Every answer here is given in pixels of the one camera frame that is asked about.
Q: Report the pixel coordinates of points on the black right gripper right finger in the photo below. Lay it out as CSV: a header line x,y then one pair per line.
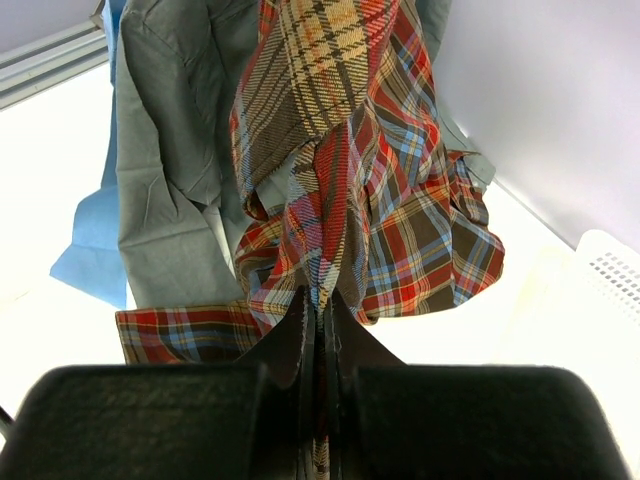
x,y
391,420

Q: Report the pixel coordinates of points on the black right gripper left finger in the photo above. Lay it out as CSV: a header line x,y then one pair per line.
x,y
241,420

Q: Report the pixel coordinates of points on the plaid shirt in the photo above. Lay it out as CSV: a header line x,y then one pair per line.
x,y
350,175

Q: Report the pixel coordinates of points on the light blue shirt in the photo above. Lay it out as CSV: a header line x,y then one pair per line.
x,y
92,262

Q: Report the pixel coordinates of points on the grey shirt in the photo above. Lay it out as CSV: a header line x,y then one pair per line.
x,y
170,150

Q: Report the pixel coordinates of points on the white plastic basket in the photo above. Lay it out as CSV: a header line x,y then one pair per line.
x,y
612,268

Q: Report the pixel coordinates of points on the aluminium frame left posts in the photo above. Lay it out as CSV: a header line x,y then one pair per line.
x,y
43,64

